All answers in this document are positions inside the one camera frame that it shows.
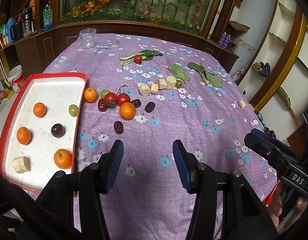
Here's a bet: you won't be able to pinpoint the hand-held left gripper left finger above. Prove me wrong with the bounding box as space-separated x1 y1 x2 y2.
35 139 124 240

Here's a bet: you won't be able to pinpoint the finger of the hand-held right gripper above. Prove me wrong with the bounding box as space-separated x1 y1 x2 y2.
251 128 302 156
244 132 305 178

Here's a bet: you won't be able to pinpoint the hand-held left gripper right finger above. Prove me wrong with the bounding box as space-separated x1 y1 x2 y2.
172 139 279 240

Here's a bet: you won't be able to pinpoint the small orange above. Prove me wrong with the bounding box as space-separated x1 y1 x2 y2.
54 149 73 169
16 127 31 145
83 87 99 103
119 102 136 120
33 102 47 118

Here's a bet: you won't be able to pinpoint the dark purple plum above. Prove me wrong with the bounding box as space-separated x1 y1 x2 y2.
51 123 65 138

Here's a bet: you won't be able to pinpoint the red tray white inside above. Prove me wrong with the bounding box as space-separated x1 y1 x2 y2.
0 73 88 193

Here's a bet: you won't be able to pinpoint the person's right hand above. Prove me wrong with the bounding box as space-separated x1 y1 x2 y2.
267 188 308 228

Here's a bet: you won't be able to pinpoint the purple floral tablecloth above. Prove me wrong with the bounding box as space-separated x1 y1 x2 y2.
26 32 280 240

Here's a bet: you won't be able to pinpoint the floral printed bag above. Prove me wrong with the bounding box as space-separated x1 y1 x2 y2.
231 66 250 80

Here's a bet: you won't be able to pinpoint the black shoes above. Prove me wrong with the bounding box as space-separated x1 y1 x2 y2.
259 62 271 75

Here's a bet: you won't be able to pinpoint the green vegetable leaf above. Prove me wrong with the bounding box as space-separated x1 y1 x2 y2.
168 64 190 85
204 64 223 88

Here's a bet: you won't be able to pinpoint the small bok choy stalk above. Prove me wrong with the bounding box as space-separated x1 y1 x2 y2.
187 62 210 85

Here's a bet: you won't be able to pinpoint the long bok choy stalk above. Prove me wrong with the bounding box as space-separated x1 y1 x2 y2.
119 50 164 67

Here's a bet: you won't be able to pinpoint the white rolled poster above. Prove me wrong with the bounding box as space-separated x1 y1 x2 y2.
210 0 225 39

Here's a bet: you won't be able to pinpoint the clear plastic jar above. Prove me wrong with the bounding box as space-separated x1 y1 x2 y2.
79 28 97 50

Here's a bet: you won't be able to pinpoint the white plastic bucket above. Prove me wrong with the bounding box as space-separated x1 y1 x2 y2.
6 65 26 90

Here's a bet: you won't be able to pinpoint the dark wooden cabinet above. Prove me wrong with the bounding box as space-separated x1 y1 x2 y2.
0 20 240 80

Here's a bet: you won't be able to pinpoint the green label water bottle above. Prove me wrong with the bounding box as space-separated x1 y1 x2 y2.
43 2 54 31

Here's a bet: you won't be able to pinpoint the black mug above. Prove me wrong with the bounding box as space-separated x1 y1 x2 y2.
10 22 26 40

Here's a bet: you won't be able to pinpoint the glass case artificial flowers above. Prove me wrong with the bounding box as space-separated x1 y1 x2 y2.
53 0 225 37

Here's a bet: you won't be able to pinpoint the steel thermos flask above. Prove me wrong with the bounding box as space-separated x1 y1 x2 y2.
22 7 35 34

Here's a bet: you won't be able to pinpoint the blue plastic jug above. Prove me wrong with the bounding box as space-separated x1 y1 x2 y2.
5 18 17 44

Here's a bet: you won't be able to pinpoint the gold trimmed wooden shelf frame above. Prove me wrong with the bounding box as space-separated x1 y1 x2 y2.
249 0 308 128

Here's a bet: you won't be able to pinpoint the yellow handled broom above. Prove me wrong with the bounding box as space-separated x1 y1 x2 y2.
0 41 16 103

